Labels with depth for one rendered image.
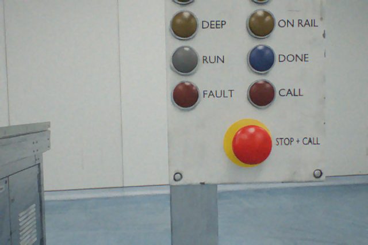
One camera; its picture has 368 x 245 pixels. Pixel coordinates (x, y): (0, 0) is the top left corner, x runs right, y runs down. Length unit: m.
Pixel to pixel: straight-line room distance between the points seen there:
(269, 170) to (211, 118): 0.08
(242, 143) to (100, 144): 3.74
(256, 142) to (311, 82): 0.09
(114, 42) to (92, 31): 0.26
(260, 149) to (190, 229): 0.16
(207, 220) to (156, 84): 3.63
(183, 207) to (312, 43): 0.24
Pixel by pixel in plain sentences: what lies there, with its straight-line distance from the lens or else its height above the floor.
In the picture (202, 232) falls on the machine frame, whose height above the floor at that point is 0.82.
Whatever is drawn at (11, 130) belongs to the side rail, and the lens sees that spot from 1.53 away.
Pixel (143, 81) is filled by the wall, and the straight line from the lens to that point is 4.05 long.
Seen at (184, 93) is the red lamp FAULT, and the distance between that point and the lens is 0.37.
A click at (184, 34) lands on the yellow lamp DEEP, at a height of 1.05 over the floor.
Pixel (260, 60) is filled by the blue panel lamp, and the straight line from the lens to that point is 0.38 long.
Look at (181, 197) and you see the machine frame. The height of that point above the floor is 0.87.
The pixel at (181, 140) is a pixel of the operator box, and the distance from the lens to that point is 0.38.
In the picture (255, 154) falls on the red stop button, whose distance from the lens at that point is 0.36.
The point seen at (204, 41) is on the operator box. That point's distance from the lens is 0.38.
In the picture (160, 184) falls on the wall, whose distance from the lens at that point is 4.14.
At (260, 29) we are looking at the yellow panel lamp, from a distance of 0.39.
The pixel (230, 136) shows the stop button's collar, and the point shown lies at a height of 0.95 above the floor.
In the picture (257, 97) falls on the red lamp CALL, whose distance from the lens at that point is 0.38.
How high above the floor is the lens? 0.98
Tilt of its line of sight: 3 degrees down
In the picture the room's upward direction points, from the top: 1 degrees counter-clockwise
